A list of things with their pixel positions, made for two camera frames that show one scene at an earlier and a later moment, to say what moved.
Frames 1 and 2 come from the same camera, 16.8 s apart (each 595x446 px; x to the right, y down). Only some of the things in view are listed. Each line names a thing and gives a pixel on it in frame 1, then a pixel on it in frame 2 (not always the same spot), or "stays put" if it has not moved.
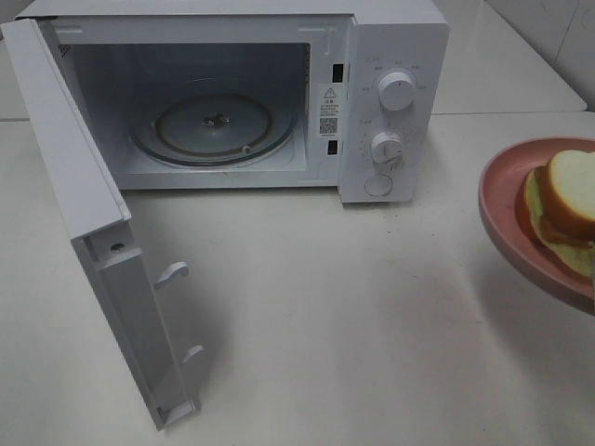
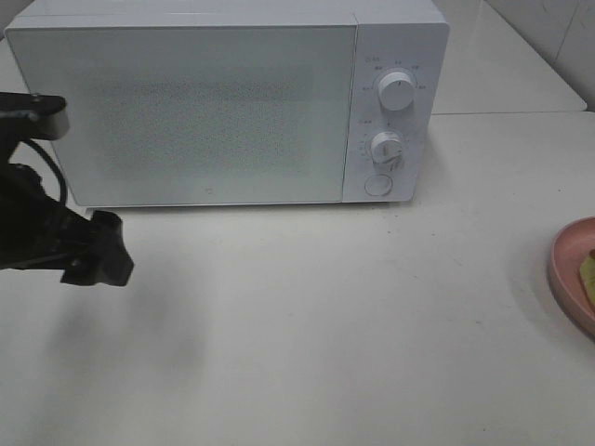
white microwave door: [99, 224] to [198, 115]
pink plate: [503, 194] to [567, 252]
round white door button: [378, 185] stays put
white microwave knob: [396, 91] stays put
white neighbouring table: [488, 68] stays put
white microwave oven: [260, 95] stays put
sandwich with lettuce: [560, 196] to [588, 274]
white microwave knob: [386, 149] stays put
